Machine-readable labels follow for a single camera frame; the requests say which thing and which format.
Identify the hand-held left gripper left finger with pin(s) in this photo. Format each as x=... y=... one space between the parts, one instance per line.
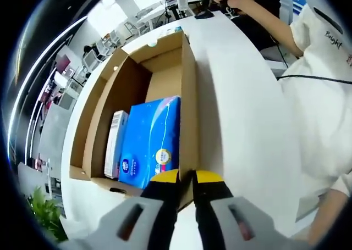
x=162 y=195

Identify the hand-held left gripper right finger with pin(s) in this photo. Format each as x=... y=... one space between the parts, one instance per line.
x=211 y=192

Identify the blue soft tissue pack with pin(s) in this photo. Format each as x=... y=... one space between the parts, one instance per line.
x=151 y=137

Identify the brown cardboard shoe box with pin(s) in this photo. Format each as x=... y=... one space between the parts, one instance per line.
x=165 y=77

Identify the white medicine box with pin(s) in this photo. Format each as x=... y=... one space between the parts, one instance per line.
x=115 y=145

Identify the green plant in white pot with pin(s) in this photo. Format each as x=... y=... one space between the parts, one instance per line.
x=46 y=211

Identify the person's white shirt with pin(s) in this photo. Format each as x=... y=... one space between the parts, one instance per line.
x=316 y=137

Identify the white desk partition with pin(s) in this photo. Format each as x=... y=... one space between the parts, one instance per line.
x=53 y=134

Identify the dark red display screen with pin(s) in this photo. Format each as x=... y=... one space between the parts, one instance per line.
x=62 y=62

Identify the small black object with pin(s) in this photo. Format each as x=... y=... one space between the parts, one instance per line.
x=204 y=14

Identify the thin ceiling light strip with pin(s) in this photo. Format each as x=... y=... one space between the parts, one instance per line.
x=35 y=68

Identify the white chest device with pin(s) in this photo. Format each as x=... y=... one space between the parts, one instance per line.
x=330 y=13

